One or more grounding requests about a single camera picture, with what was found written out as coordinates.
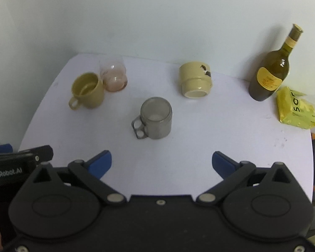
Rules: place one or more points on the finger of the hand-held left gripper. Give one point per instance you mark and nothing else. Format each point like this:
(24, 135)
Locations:
(0, 148)
(43, 153)

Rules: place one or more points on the green wine bottle yellow label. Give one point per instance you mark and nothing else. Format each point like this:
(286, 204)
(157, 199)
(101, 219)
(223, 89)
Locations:
(270, 76)

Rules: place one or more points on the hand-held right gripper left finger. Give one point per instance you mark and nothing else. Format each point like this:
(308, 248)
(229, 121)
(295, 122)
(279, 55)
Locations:
(101, 162)

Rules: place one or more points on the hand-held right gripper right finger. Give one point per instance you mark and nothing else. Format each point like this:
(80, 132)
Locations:
(223, 164)

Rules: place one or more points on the pink glass tumbler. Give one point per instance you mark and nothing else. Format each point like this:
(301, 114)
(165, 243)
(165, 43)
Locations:
(114, 74)

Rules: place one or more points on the yellow plastic packet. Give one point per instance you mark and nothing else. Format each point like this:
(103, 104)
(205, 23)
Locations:
(296, 109)

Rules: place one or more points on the cream ceramic cup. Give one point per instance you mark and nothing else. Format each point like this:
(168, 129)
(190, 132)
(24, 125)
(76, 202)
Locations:
(195, 80)

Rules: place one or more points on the grey metal mug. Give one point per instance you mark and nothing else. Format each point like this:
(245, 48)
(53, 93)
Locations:
(156, 119)

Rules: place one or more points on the olive yellow mug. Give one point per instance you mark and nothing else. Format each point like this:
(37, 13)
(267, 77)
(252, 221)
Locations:
(89, 90)

